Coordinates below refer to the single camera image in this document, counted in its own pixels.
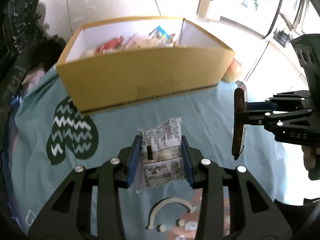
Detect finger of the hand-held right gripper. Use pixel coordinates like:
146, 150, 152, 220
236, 107, 313, 131
247, 90, 312, 112

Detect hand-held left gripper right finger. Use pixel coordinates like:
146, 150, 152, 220
181, 135, 293, 240

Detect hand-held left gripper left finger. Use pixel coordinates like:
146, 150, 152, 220
27, 135, 143, 240

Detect clear white label snack packet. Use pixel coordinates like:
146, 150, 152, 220
136, 116, 187, 194

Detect dark red snack packet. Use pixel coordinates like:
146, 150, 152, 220
232, 81, 248, 161

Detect yellow cardboard box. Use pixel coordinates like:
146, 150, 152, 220
55, 16, 237, 117

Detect red orange snack packet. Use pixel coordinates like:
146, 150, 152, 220
96, 37, 125, 54

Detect blue white snack packet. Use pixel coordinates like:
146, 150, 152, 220
149, 26, 177, 43

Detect pile of snack packets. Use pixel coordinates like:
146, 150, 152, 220
84, 26, 181, 58

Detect person's right hand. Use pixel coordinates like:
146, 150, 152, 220
302, 145, 320, 172

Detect teal printed cloth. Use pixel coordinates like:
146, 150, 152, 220
1, 62, 290, 240

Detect cream cabinet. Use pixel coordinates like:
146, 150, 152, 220
240, 30, 320, 120

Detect red yellow apple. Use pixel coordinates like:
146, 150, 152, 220
223, 58, 243, 83

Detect black cosmetics organizer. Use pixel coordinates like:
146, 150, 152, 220
274, 29, 293, 47

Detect pink patterned cloth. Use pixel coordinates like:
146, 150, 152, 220
21, 67, 48, 90

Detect dark carved wooden bench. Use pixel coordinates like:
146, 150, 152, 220
0, 0, 65, 110

